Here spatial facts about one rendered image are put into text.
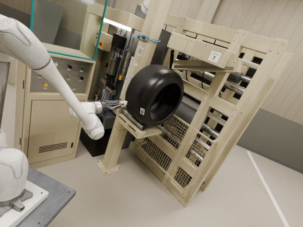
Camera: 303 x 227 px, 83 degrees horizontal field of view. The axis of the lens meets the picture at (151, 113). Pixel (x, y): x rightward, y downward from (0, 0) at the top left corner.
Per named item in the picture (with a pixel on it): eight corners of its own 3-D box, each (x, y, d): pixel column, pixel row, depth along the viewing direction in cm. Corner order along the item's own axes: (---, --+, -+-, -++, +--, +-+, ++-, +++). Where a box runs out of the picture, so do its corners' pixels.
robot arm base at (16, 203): (0, 226, 76) (2, 217, 75) (-30, 198, 82) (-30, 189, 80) (39, 199, 93) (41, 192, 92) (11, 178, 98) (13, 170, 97)
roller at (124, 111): (121, 109, 178) (124, 107, 180) (121, 112, 181) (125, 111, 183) (142, 128, 158) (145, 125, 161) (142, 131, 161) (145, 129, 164)
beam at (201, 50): (166, 46, 177) (171, 31, 171) (179, 51, 195) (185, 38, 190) (218, 66, 142) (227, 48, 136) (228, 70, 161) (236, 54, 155)
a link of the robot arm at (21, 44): (57, 54, 75) (37, 44, 79) (29, 15, 59) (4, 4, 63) (35, 75, 71) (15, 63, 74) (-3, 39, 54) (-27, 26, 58)
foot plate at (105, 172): (94, 161, 226) (94, 160, 225) (111, 156, 246) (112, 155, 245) (104, 175, 211) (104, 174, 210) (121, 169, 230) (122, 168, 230)
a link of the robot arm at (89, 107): (88, 108, 127) (95, 121, 121) (66, 111, 116) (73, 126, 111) (91, 97, 120) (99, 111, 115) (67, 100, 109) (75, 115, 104)
